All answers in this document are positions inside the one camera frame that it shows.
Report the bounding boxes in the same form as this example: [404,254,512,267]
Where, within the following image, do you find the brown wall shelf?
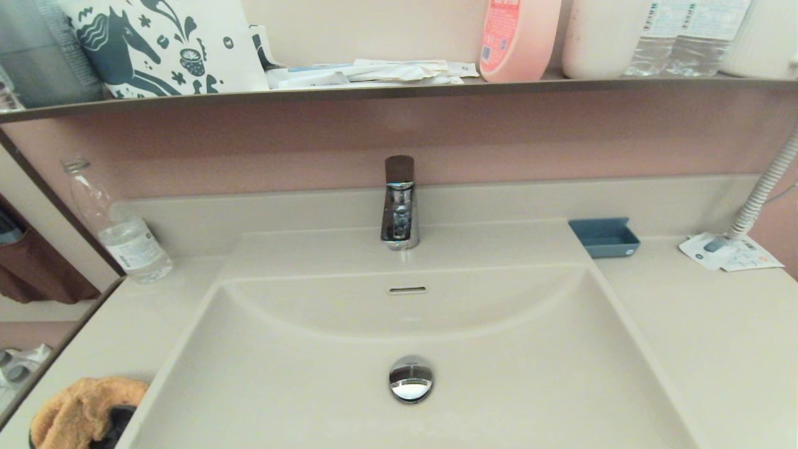
[0,69,798,123]

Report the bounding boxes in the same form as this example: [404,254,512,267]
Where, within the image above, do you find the chrome faucet body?
[380,182,420,251]

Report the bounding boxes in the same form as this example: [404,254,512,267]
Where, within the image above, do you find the clear labelled water bottle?
[664,0,752,78]
[623,0,680,77]

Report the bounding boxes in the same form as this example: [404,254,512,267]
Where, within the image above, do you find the white blue toothbrush packet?
[266,62,353,89]

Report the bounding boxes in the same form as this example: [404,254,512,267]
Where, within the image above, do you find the white round container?
[720,0,798,80]

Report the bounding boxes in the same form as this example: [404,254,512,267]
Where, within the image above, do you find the chrome drain stopper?
[388,355,435,404]

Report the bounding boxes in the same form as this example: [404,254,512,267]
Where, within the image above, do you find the cream plastic jug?
[561,0,652,80]

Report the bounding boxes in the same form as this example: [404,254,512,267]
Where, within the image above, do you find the crumpled white plastic wrapper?
[346,59,465,85]

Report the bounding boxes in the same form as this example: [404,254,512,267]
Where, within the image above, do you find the pink detergent bottle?
[479,0,563,84]

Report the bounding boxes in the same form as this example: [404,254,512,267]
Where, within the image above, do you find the brown framed side mirror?
[0,131,125,431]

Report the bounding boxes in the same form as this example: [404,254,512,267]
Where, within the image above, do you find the white corrugated hose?
[726,128,798,241]

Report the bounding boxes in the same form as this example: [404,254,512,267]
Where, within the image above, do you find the clear plastic water bottle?
[60,158,174,285]

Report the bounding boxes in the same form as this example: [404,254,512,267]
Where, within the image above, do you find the orange and grey cleaning cloth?
[29,376,150,449]

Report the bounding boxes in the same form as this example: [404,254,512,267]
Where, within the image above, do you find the white horse print bag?
[59,0,270,99]

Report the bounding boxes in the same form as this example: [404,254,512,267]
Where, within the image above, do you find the blue soap dish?
[568,217,642,259]

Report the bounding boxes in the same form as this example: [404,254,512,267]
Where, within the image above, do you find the small printed white pouch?
[249,25,286,70]

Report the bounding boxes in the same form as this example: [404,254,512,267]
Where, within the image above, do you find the beige ceramic sink basin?
[115,218,711,449]

